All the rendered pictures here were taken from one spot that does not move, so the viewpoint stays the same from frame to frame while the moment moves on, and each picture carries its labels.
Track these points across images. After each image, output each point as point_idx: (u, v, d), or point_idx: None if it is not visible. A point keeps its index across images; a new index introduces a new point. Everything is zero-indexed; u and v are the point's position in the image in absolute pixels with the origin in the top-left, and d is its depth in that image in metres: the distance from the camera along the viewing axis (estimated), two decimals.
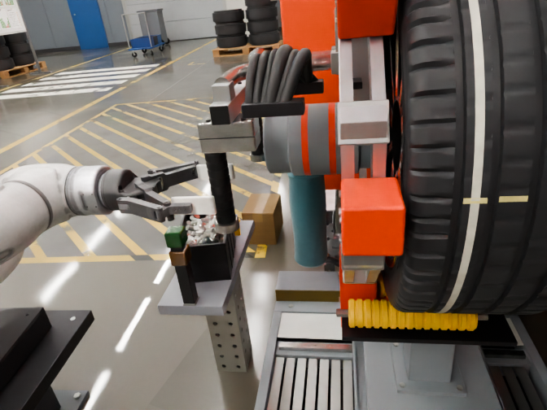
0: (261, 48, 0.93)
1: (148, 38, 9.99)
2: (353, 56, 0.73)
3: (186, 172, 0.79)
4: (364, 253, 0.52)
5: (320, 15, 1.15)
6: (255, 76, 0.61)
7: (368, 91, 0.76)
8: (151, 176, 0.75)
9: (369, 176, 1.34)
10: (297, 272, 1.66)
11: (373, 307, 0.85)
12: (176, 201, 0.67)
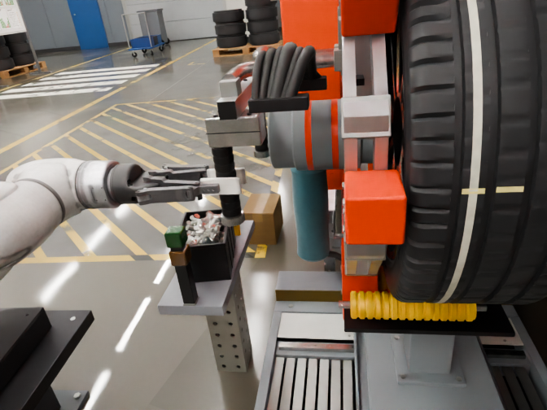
0: (265, 46, 0.95)
1: (148, 38, 9.99)
2: (356, 54, 0.76)
3: (194, 174, 0.77)
4: (366, 242, 0.54)
5: (320, 15, 1.15)
6: (261, 73, 0.64)
7: (369, 88, 0.78)
8: (157, 172, 0.77)
9: None
10: (297, 272, 1.66)
11: (374, 299, 0.87)
12: (204, 181, 0.73)
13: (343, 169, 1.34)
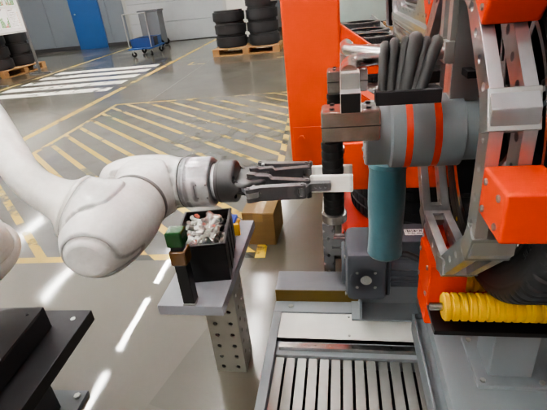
0: (349, 39, 0.92)
1: (148, 38, 9.99)
2: (466, 45, 0.72)
3: (297, 171, 0.74)
4: (522, 241, 0.51)
5: (320, 15, 1.15)
6: (389, 63, 0.60)
7: (477, 80, 0.75)
8: (260, 169, 0.74)
9: None
10: (297, 272, 1.66)
11: (470, 301, 0.84)
12: (315, 179, 0.69)
13: None
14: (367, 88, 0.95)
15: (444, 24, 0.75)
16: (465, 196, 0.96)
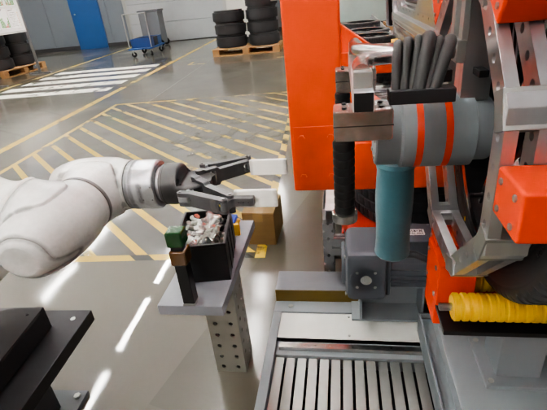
0: (357, 38, 0.92)
1: (148, 38, 9.99)
2: (477, 44, 0.72)
3: (238, 166, 0.79)
4: (539, 241, 0.51)
5: (320, 15, 1.15)
6: (402, 63, 0.60)
7: (488, 80, 0.74)
8: (206, 171, 0.76)
9: (369, 176, 1.34)
10: (297, 272, 1.66)
11: (480, 301, 0.84)
12: (238, 194, 0.67)
13: None
14: (375, 87, 0.94)
15: (455, 23, 0.75)
16: (474, 196, 0.95)
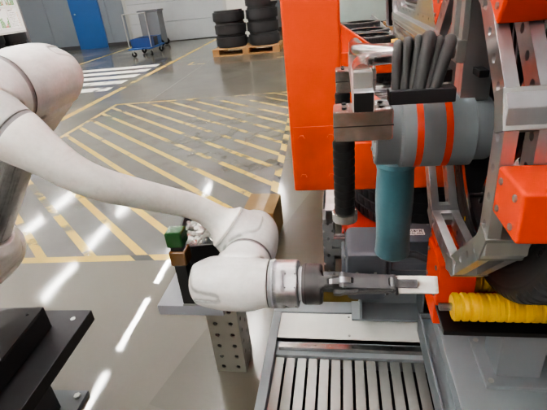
0: (357, 38, 0.92)
1: (148, 38, 9.99)
2: (477, 44, 0.72)
3: None
4: (539, 241, 0.51)
5: (320, 15, 1.15)
6: (402, 63, 0.60)
7: (488, 80, 0.74)
8: None
9: (369, 176, 1.34)
10: None
11: (480, 301, 0.84)
12: (401, 278, 0.74)
13: None
14: (375, 87, 0.94)
15: (455, 23, 0.75)
16: (474, 196, 0.95)
